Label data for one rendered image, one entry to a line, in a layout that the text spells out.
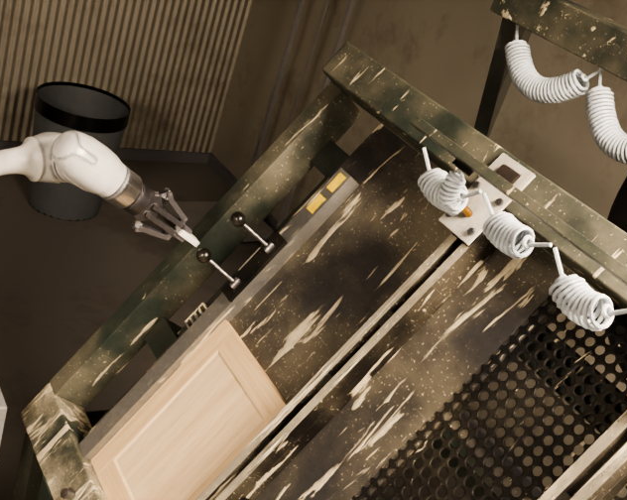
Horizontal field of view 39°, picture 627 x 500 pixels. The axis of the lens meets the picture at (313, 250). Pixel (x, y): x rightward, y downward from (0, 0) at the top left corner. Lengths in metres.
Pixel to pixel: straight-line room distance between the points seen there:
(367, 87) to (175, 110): 4.18
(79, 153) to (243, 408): 0.67
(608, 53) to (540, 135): 1.94
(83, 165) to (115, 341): 0.63
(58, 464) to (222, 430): 0.49
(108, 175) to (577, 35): 1.19
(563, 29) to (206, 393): 1.26
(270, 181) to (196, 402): 0.61
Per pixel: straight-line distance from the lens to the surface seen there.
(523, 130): 4.28
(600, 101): 2.27
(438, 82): 4.70
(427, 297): 1.83
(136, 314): 2.40
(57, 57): 5.87
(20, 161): 2.08
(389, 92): 2.15
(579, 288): 1.53
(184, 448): 2.12
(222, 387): 2.11
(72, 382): 2.47
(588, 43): 2.34
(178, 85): 6.24
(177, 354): 2.22
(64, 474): 2.33
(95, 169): 1.98
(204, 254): 2.14
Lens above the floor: 2.43
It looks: 25 degrees down
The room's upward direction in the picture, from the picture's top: 19 degrees clockwise
